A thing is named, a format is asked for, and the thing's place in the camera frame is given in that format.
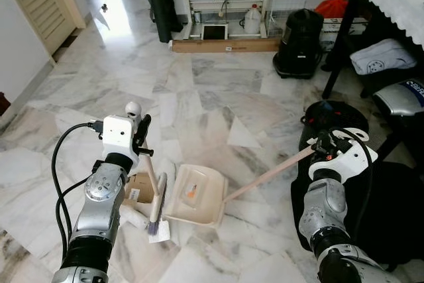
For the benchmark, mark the black round appliance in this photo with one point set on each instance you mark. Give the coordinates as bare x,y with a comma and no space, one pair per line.
331,114

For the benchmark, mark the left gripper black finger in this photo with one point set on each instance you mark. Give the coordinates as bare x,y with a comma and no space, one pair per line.
143,127

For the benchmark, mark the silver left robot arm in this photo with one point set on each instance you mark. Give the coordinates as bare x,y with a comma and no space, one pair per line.
99,210

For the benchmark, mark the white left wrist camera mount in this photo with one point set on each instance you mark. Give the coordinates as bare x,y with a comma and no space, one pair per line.
119,134

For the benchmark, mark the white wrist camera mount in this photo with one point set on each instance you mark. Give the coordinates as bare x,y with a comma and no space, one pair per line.
119,134
351,157

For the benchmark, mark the white plastic jug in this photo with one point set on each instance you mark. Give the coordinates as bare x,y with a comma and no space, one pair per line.
252,21

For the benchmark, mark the small orange scrap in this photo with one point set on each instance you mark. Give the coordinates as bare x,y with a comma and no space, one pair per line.
192,192

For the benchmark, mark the black fabric bag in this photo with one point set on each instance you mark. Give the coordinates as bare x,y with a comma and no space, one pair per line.
391,210

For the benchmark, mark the brown cardboard box scrap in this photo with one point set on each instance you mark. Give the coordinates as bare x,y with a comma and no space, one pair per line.
139,187

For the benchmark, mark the black canister vacuum cleaner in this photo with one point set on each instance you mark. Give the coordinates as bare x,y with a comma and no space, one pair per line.
299,44

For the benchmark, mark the silver box with blue label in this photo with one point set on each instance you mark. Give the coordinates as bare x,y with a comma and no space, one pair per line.
401,96

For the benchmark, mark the long flat cardboard box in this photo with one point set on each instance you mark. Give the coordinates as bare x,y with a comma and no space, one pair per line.
225,45

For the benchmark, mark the black table frame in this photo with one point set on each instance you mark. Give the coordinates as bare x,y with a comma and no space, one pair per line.
338,51

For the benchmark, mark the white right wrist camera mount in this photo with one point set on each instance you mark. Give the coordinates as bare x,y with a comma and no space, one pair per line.
351,157

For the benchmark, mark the grey fabric bag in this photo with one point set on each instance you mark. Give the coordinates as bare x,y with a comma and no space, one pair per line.
383,56

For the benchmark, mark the white paper scrap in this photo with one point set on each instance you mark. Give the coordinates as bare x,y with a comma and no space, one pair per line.
161,231

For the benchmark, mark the beige louvered door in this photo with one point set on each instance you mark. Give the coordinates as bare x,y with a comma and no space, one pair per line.
43,4

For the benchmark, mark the white paper roll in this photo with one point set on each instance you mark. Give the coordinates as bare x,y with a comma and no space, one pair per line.
136,217

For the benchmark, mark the white framed tablet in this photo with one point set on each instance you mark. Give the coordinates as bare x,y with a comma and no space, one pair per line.
214,32

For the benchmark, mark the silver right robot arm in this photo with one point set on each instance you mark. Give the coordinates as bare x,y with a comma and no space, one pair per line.
324,210

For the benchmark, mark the red bag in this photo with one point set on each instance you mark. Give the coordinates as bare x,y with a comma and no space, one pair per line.
332,6

